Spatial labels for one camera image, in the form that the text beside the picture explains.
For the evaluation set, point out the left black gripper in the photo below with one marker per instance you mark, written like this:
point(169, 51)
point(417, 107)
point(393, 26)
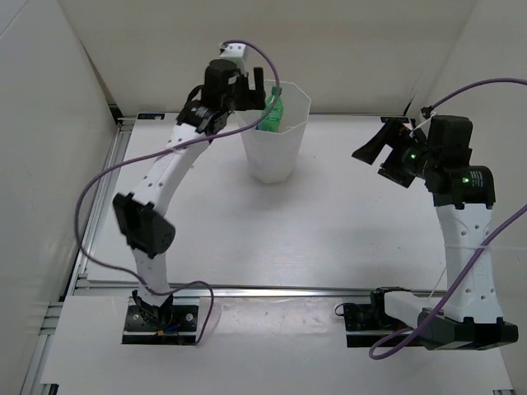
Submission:
point(251, 99)

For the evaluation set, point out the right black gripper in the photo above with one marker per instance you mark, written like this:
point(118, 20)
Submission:
point(389, 168)

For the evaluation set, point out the green plastic soda bottle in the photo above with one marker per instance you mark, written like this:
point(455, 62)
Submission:
point(273, 112)

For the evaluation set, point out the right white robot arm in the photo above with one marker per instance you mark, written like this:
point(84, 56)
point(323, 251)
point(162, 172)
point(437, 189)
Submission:
point(468, 316)

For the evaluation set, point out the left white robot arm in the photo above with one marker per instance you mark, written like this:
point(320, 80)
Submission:
point(141, 214)

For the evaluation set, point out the white octagonal plastic bin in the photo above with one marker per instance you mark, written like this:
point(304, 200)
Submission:
point(271, 156)

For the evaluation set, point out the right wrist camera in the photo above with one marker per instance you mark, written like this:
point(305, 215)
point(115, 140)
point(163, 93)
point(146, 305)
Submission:
point(450, 132)

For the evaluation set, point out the aluminium left rail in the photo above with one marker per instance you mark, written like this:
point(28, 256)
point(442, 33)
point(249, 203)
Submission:
point(77, 268)

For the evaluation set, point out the aluminium rail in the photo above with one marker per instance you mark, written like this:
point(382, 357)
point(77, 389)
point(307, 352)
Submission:
point(77, 268)
point(114, 288)

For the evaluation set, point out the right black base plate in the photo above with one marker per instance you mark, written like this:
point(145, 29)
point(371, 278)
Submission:
point(366, 325)

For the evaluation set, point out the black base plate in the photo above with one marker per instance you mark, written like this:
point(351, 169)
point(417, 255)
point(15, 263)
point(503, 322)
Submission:
point(179, 329)
point(366, 325)

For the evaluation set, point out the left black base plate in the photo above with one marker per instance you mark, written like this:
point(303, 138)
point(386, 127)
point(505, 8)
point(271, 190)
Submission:
point(179, 329)

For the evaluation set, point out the aluminium front rail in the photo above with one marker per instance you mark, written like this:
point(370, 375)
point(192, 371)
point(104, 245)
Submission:
point(114, 288)

